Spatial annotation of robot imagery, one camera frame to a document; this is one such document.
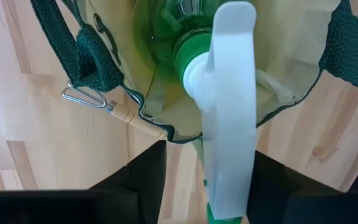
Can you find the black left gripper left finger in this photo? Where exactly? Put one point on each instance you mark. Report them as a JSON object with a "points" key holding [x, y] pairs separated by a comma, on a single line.
{"points": [[149, 186]]}

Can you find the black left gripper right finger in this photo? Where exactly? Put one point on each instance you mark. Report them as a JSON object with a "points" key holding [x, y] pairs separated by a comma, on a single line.
{"points": [[269, 193]]}

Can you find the green white spray bottle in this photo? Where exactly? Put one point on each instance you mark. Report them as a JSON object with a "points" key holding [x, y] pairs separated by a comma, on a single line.
{"points": [[232, 93]]}

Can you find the cream green-trimmed gardening bag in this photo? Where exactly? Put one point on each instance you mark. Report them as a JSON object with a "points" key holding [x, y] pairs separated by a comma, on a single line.
{"points": [[291, 46]]}

